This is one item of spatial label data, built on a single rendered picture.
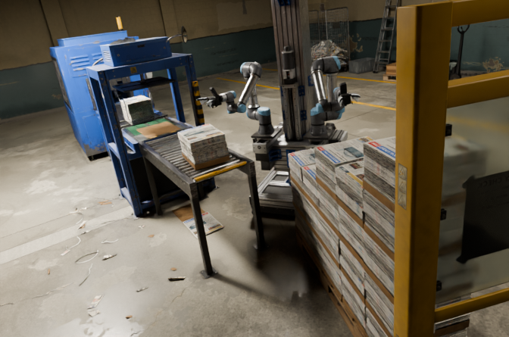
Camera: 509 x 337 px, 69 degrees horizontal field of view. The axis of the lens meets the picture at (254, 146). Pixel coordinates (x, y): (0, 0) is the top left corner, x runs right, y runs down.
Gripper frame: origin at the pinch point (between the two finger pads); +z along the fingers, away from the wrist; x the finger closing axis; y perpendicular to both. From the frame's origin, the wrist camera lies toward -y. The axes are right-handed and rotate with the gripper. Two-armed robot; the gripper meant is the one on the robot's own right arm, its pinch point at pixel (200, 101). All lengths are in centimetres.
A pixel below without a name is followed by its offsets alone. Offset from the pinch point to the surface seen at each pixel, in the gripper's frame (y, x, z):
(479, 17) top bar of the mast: -87, -216, 54
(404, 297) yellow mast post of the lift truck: -7, -218, 70
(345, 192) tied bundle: 7, -158, 17
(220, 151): 28.2, -38.7, 10.5
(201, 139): 16.2, -33.1, 22.9
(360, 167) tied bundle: -4, -159, 7
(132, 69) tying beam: -15, 90, 16
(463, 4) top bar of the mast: -90, -213, 58
